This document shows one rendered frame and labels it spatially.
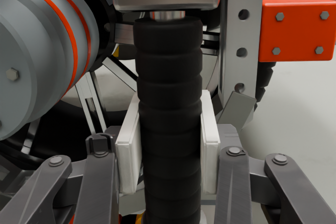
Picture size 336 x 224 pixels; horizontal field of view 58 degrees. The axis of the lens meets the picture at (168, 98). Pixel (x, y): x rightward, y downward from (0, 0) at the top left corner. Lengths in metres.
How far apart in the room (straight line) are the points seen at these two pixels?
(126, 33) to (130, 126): 0.34
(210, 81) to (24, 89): 0.30
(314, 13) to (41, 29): 0.29
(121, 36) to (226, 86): 0.19
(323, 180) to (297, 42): 1.31
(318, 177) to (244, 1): 1.38
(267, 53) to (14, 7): 0.27
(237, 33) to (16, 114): 0.25
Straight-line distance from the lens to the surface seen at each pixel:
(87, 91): 0.52
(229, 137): 0.16
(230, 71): 0.38
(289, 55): 0.40
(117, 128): 0.17
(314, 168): 1.73
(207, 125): 0.15
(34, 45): 0.26
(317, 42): 0.40
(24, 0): 0.30
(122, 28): 0.48
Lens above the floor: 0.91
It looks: 21 degrees down
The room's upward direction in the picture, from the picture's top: 2 degrees counter-clockwise
